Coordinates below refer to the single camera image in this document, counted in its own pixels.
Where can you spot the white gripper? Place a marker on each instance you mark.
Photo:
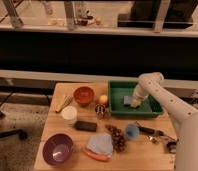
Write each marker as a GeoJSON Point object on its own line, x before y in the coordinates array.
{"type": "Point", "coordinates": [138, 96]}

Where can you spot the green plastic tray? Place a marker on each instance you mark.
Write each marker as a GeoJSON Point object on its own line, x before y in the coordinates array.
{"type": "Point", "coordinates": [117, 90]}

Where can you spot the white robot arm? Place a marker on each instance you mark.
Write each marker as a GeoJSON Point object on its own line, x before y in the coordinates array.
{"type": "Point", "coordinates": [186, 158]}

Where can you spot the orange fruit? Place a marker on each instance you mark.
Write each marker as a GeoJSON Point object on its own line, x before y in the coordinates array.
{"type": "Point", "coordinates": [103, 100]}

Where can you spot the blue cup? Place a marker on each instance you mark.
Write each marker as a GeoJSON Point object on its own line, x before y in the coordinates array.
{"type": "Point", "coordinates": [131, 131]}

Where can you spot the bunch of dark grapes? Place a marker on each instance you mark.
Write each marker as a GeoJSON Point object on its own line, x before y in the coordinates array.
{"type": "Point", "coordinates": [118, 139]}

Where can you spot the red-orange bowl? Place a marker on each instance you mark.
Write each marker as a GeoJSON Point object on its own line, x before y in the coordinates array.
{"type": "Point", "coordinates": [83, 95]}

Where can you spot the metal keys cluster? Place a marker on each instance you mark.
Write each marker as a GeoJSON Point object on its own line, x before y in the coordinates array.
{"type": "Point", "coordinates": [168, 143]}

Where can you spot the light blue cloth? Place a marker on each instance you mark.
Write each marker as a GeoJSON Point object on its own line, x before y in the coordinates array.
{"type": "Point", "coordinates": [101, 144]}

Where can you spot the black rectangular block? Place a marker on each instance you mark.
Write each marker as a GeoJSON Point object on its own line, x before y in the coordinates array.
{"type": "Point", "coordinates": [85, 126]}

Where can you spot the white cup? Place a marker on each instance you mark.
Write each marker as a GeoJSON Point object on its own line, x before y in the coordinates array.
{"type": "Point", "coordinates": [69, 114]}

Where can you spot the orange carrot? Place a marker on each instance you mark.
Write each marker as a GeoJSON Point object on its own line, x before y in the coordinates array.
{"type": "Point", "coordinates": [95, 156]}

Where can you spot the purple bowl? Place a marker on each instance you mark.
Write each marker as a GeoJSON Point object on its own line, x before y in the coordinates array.
{"type": "Point", "coordinates": [57, 149]}

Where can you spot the black office chair base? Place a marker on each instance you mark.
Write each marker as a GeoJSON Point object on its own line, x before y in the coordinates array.
{"type": "Point", "coordinates": [4, 132]}

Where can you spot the black handled tool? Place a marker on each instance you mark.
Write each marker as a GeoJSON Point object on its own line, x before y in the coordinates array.
{"type": "Point", "coordinates": [150, 131]}

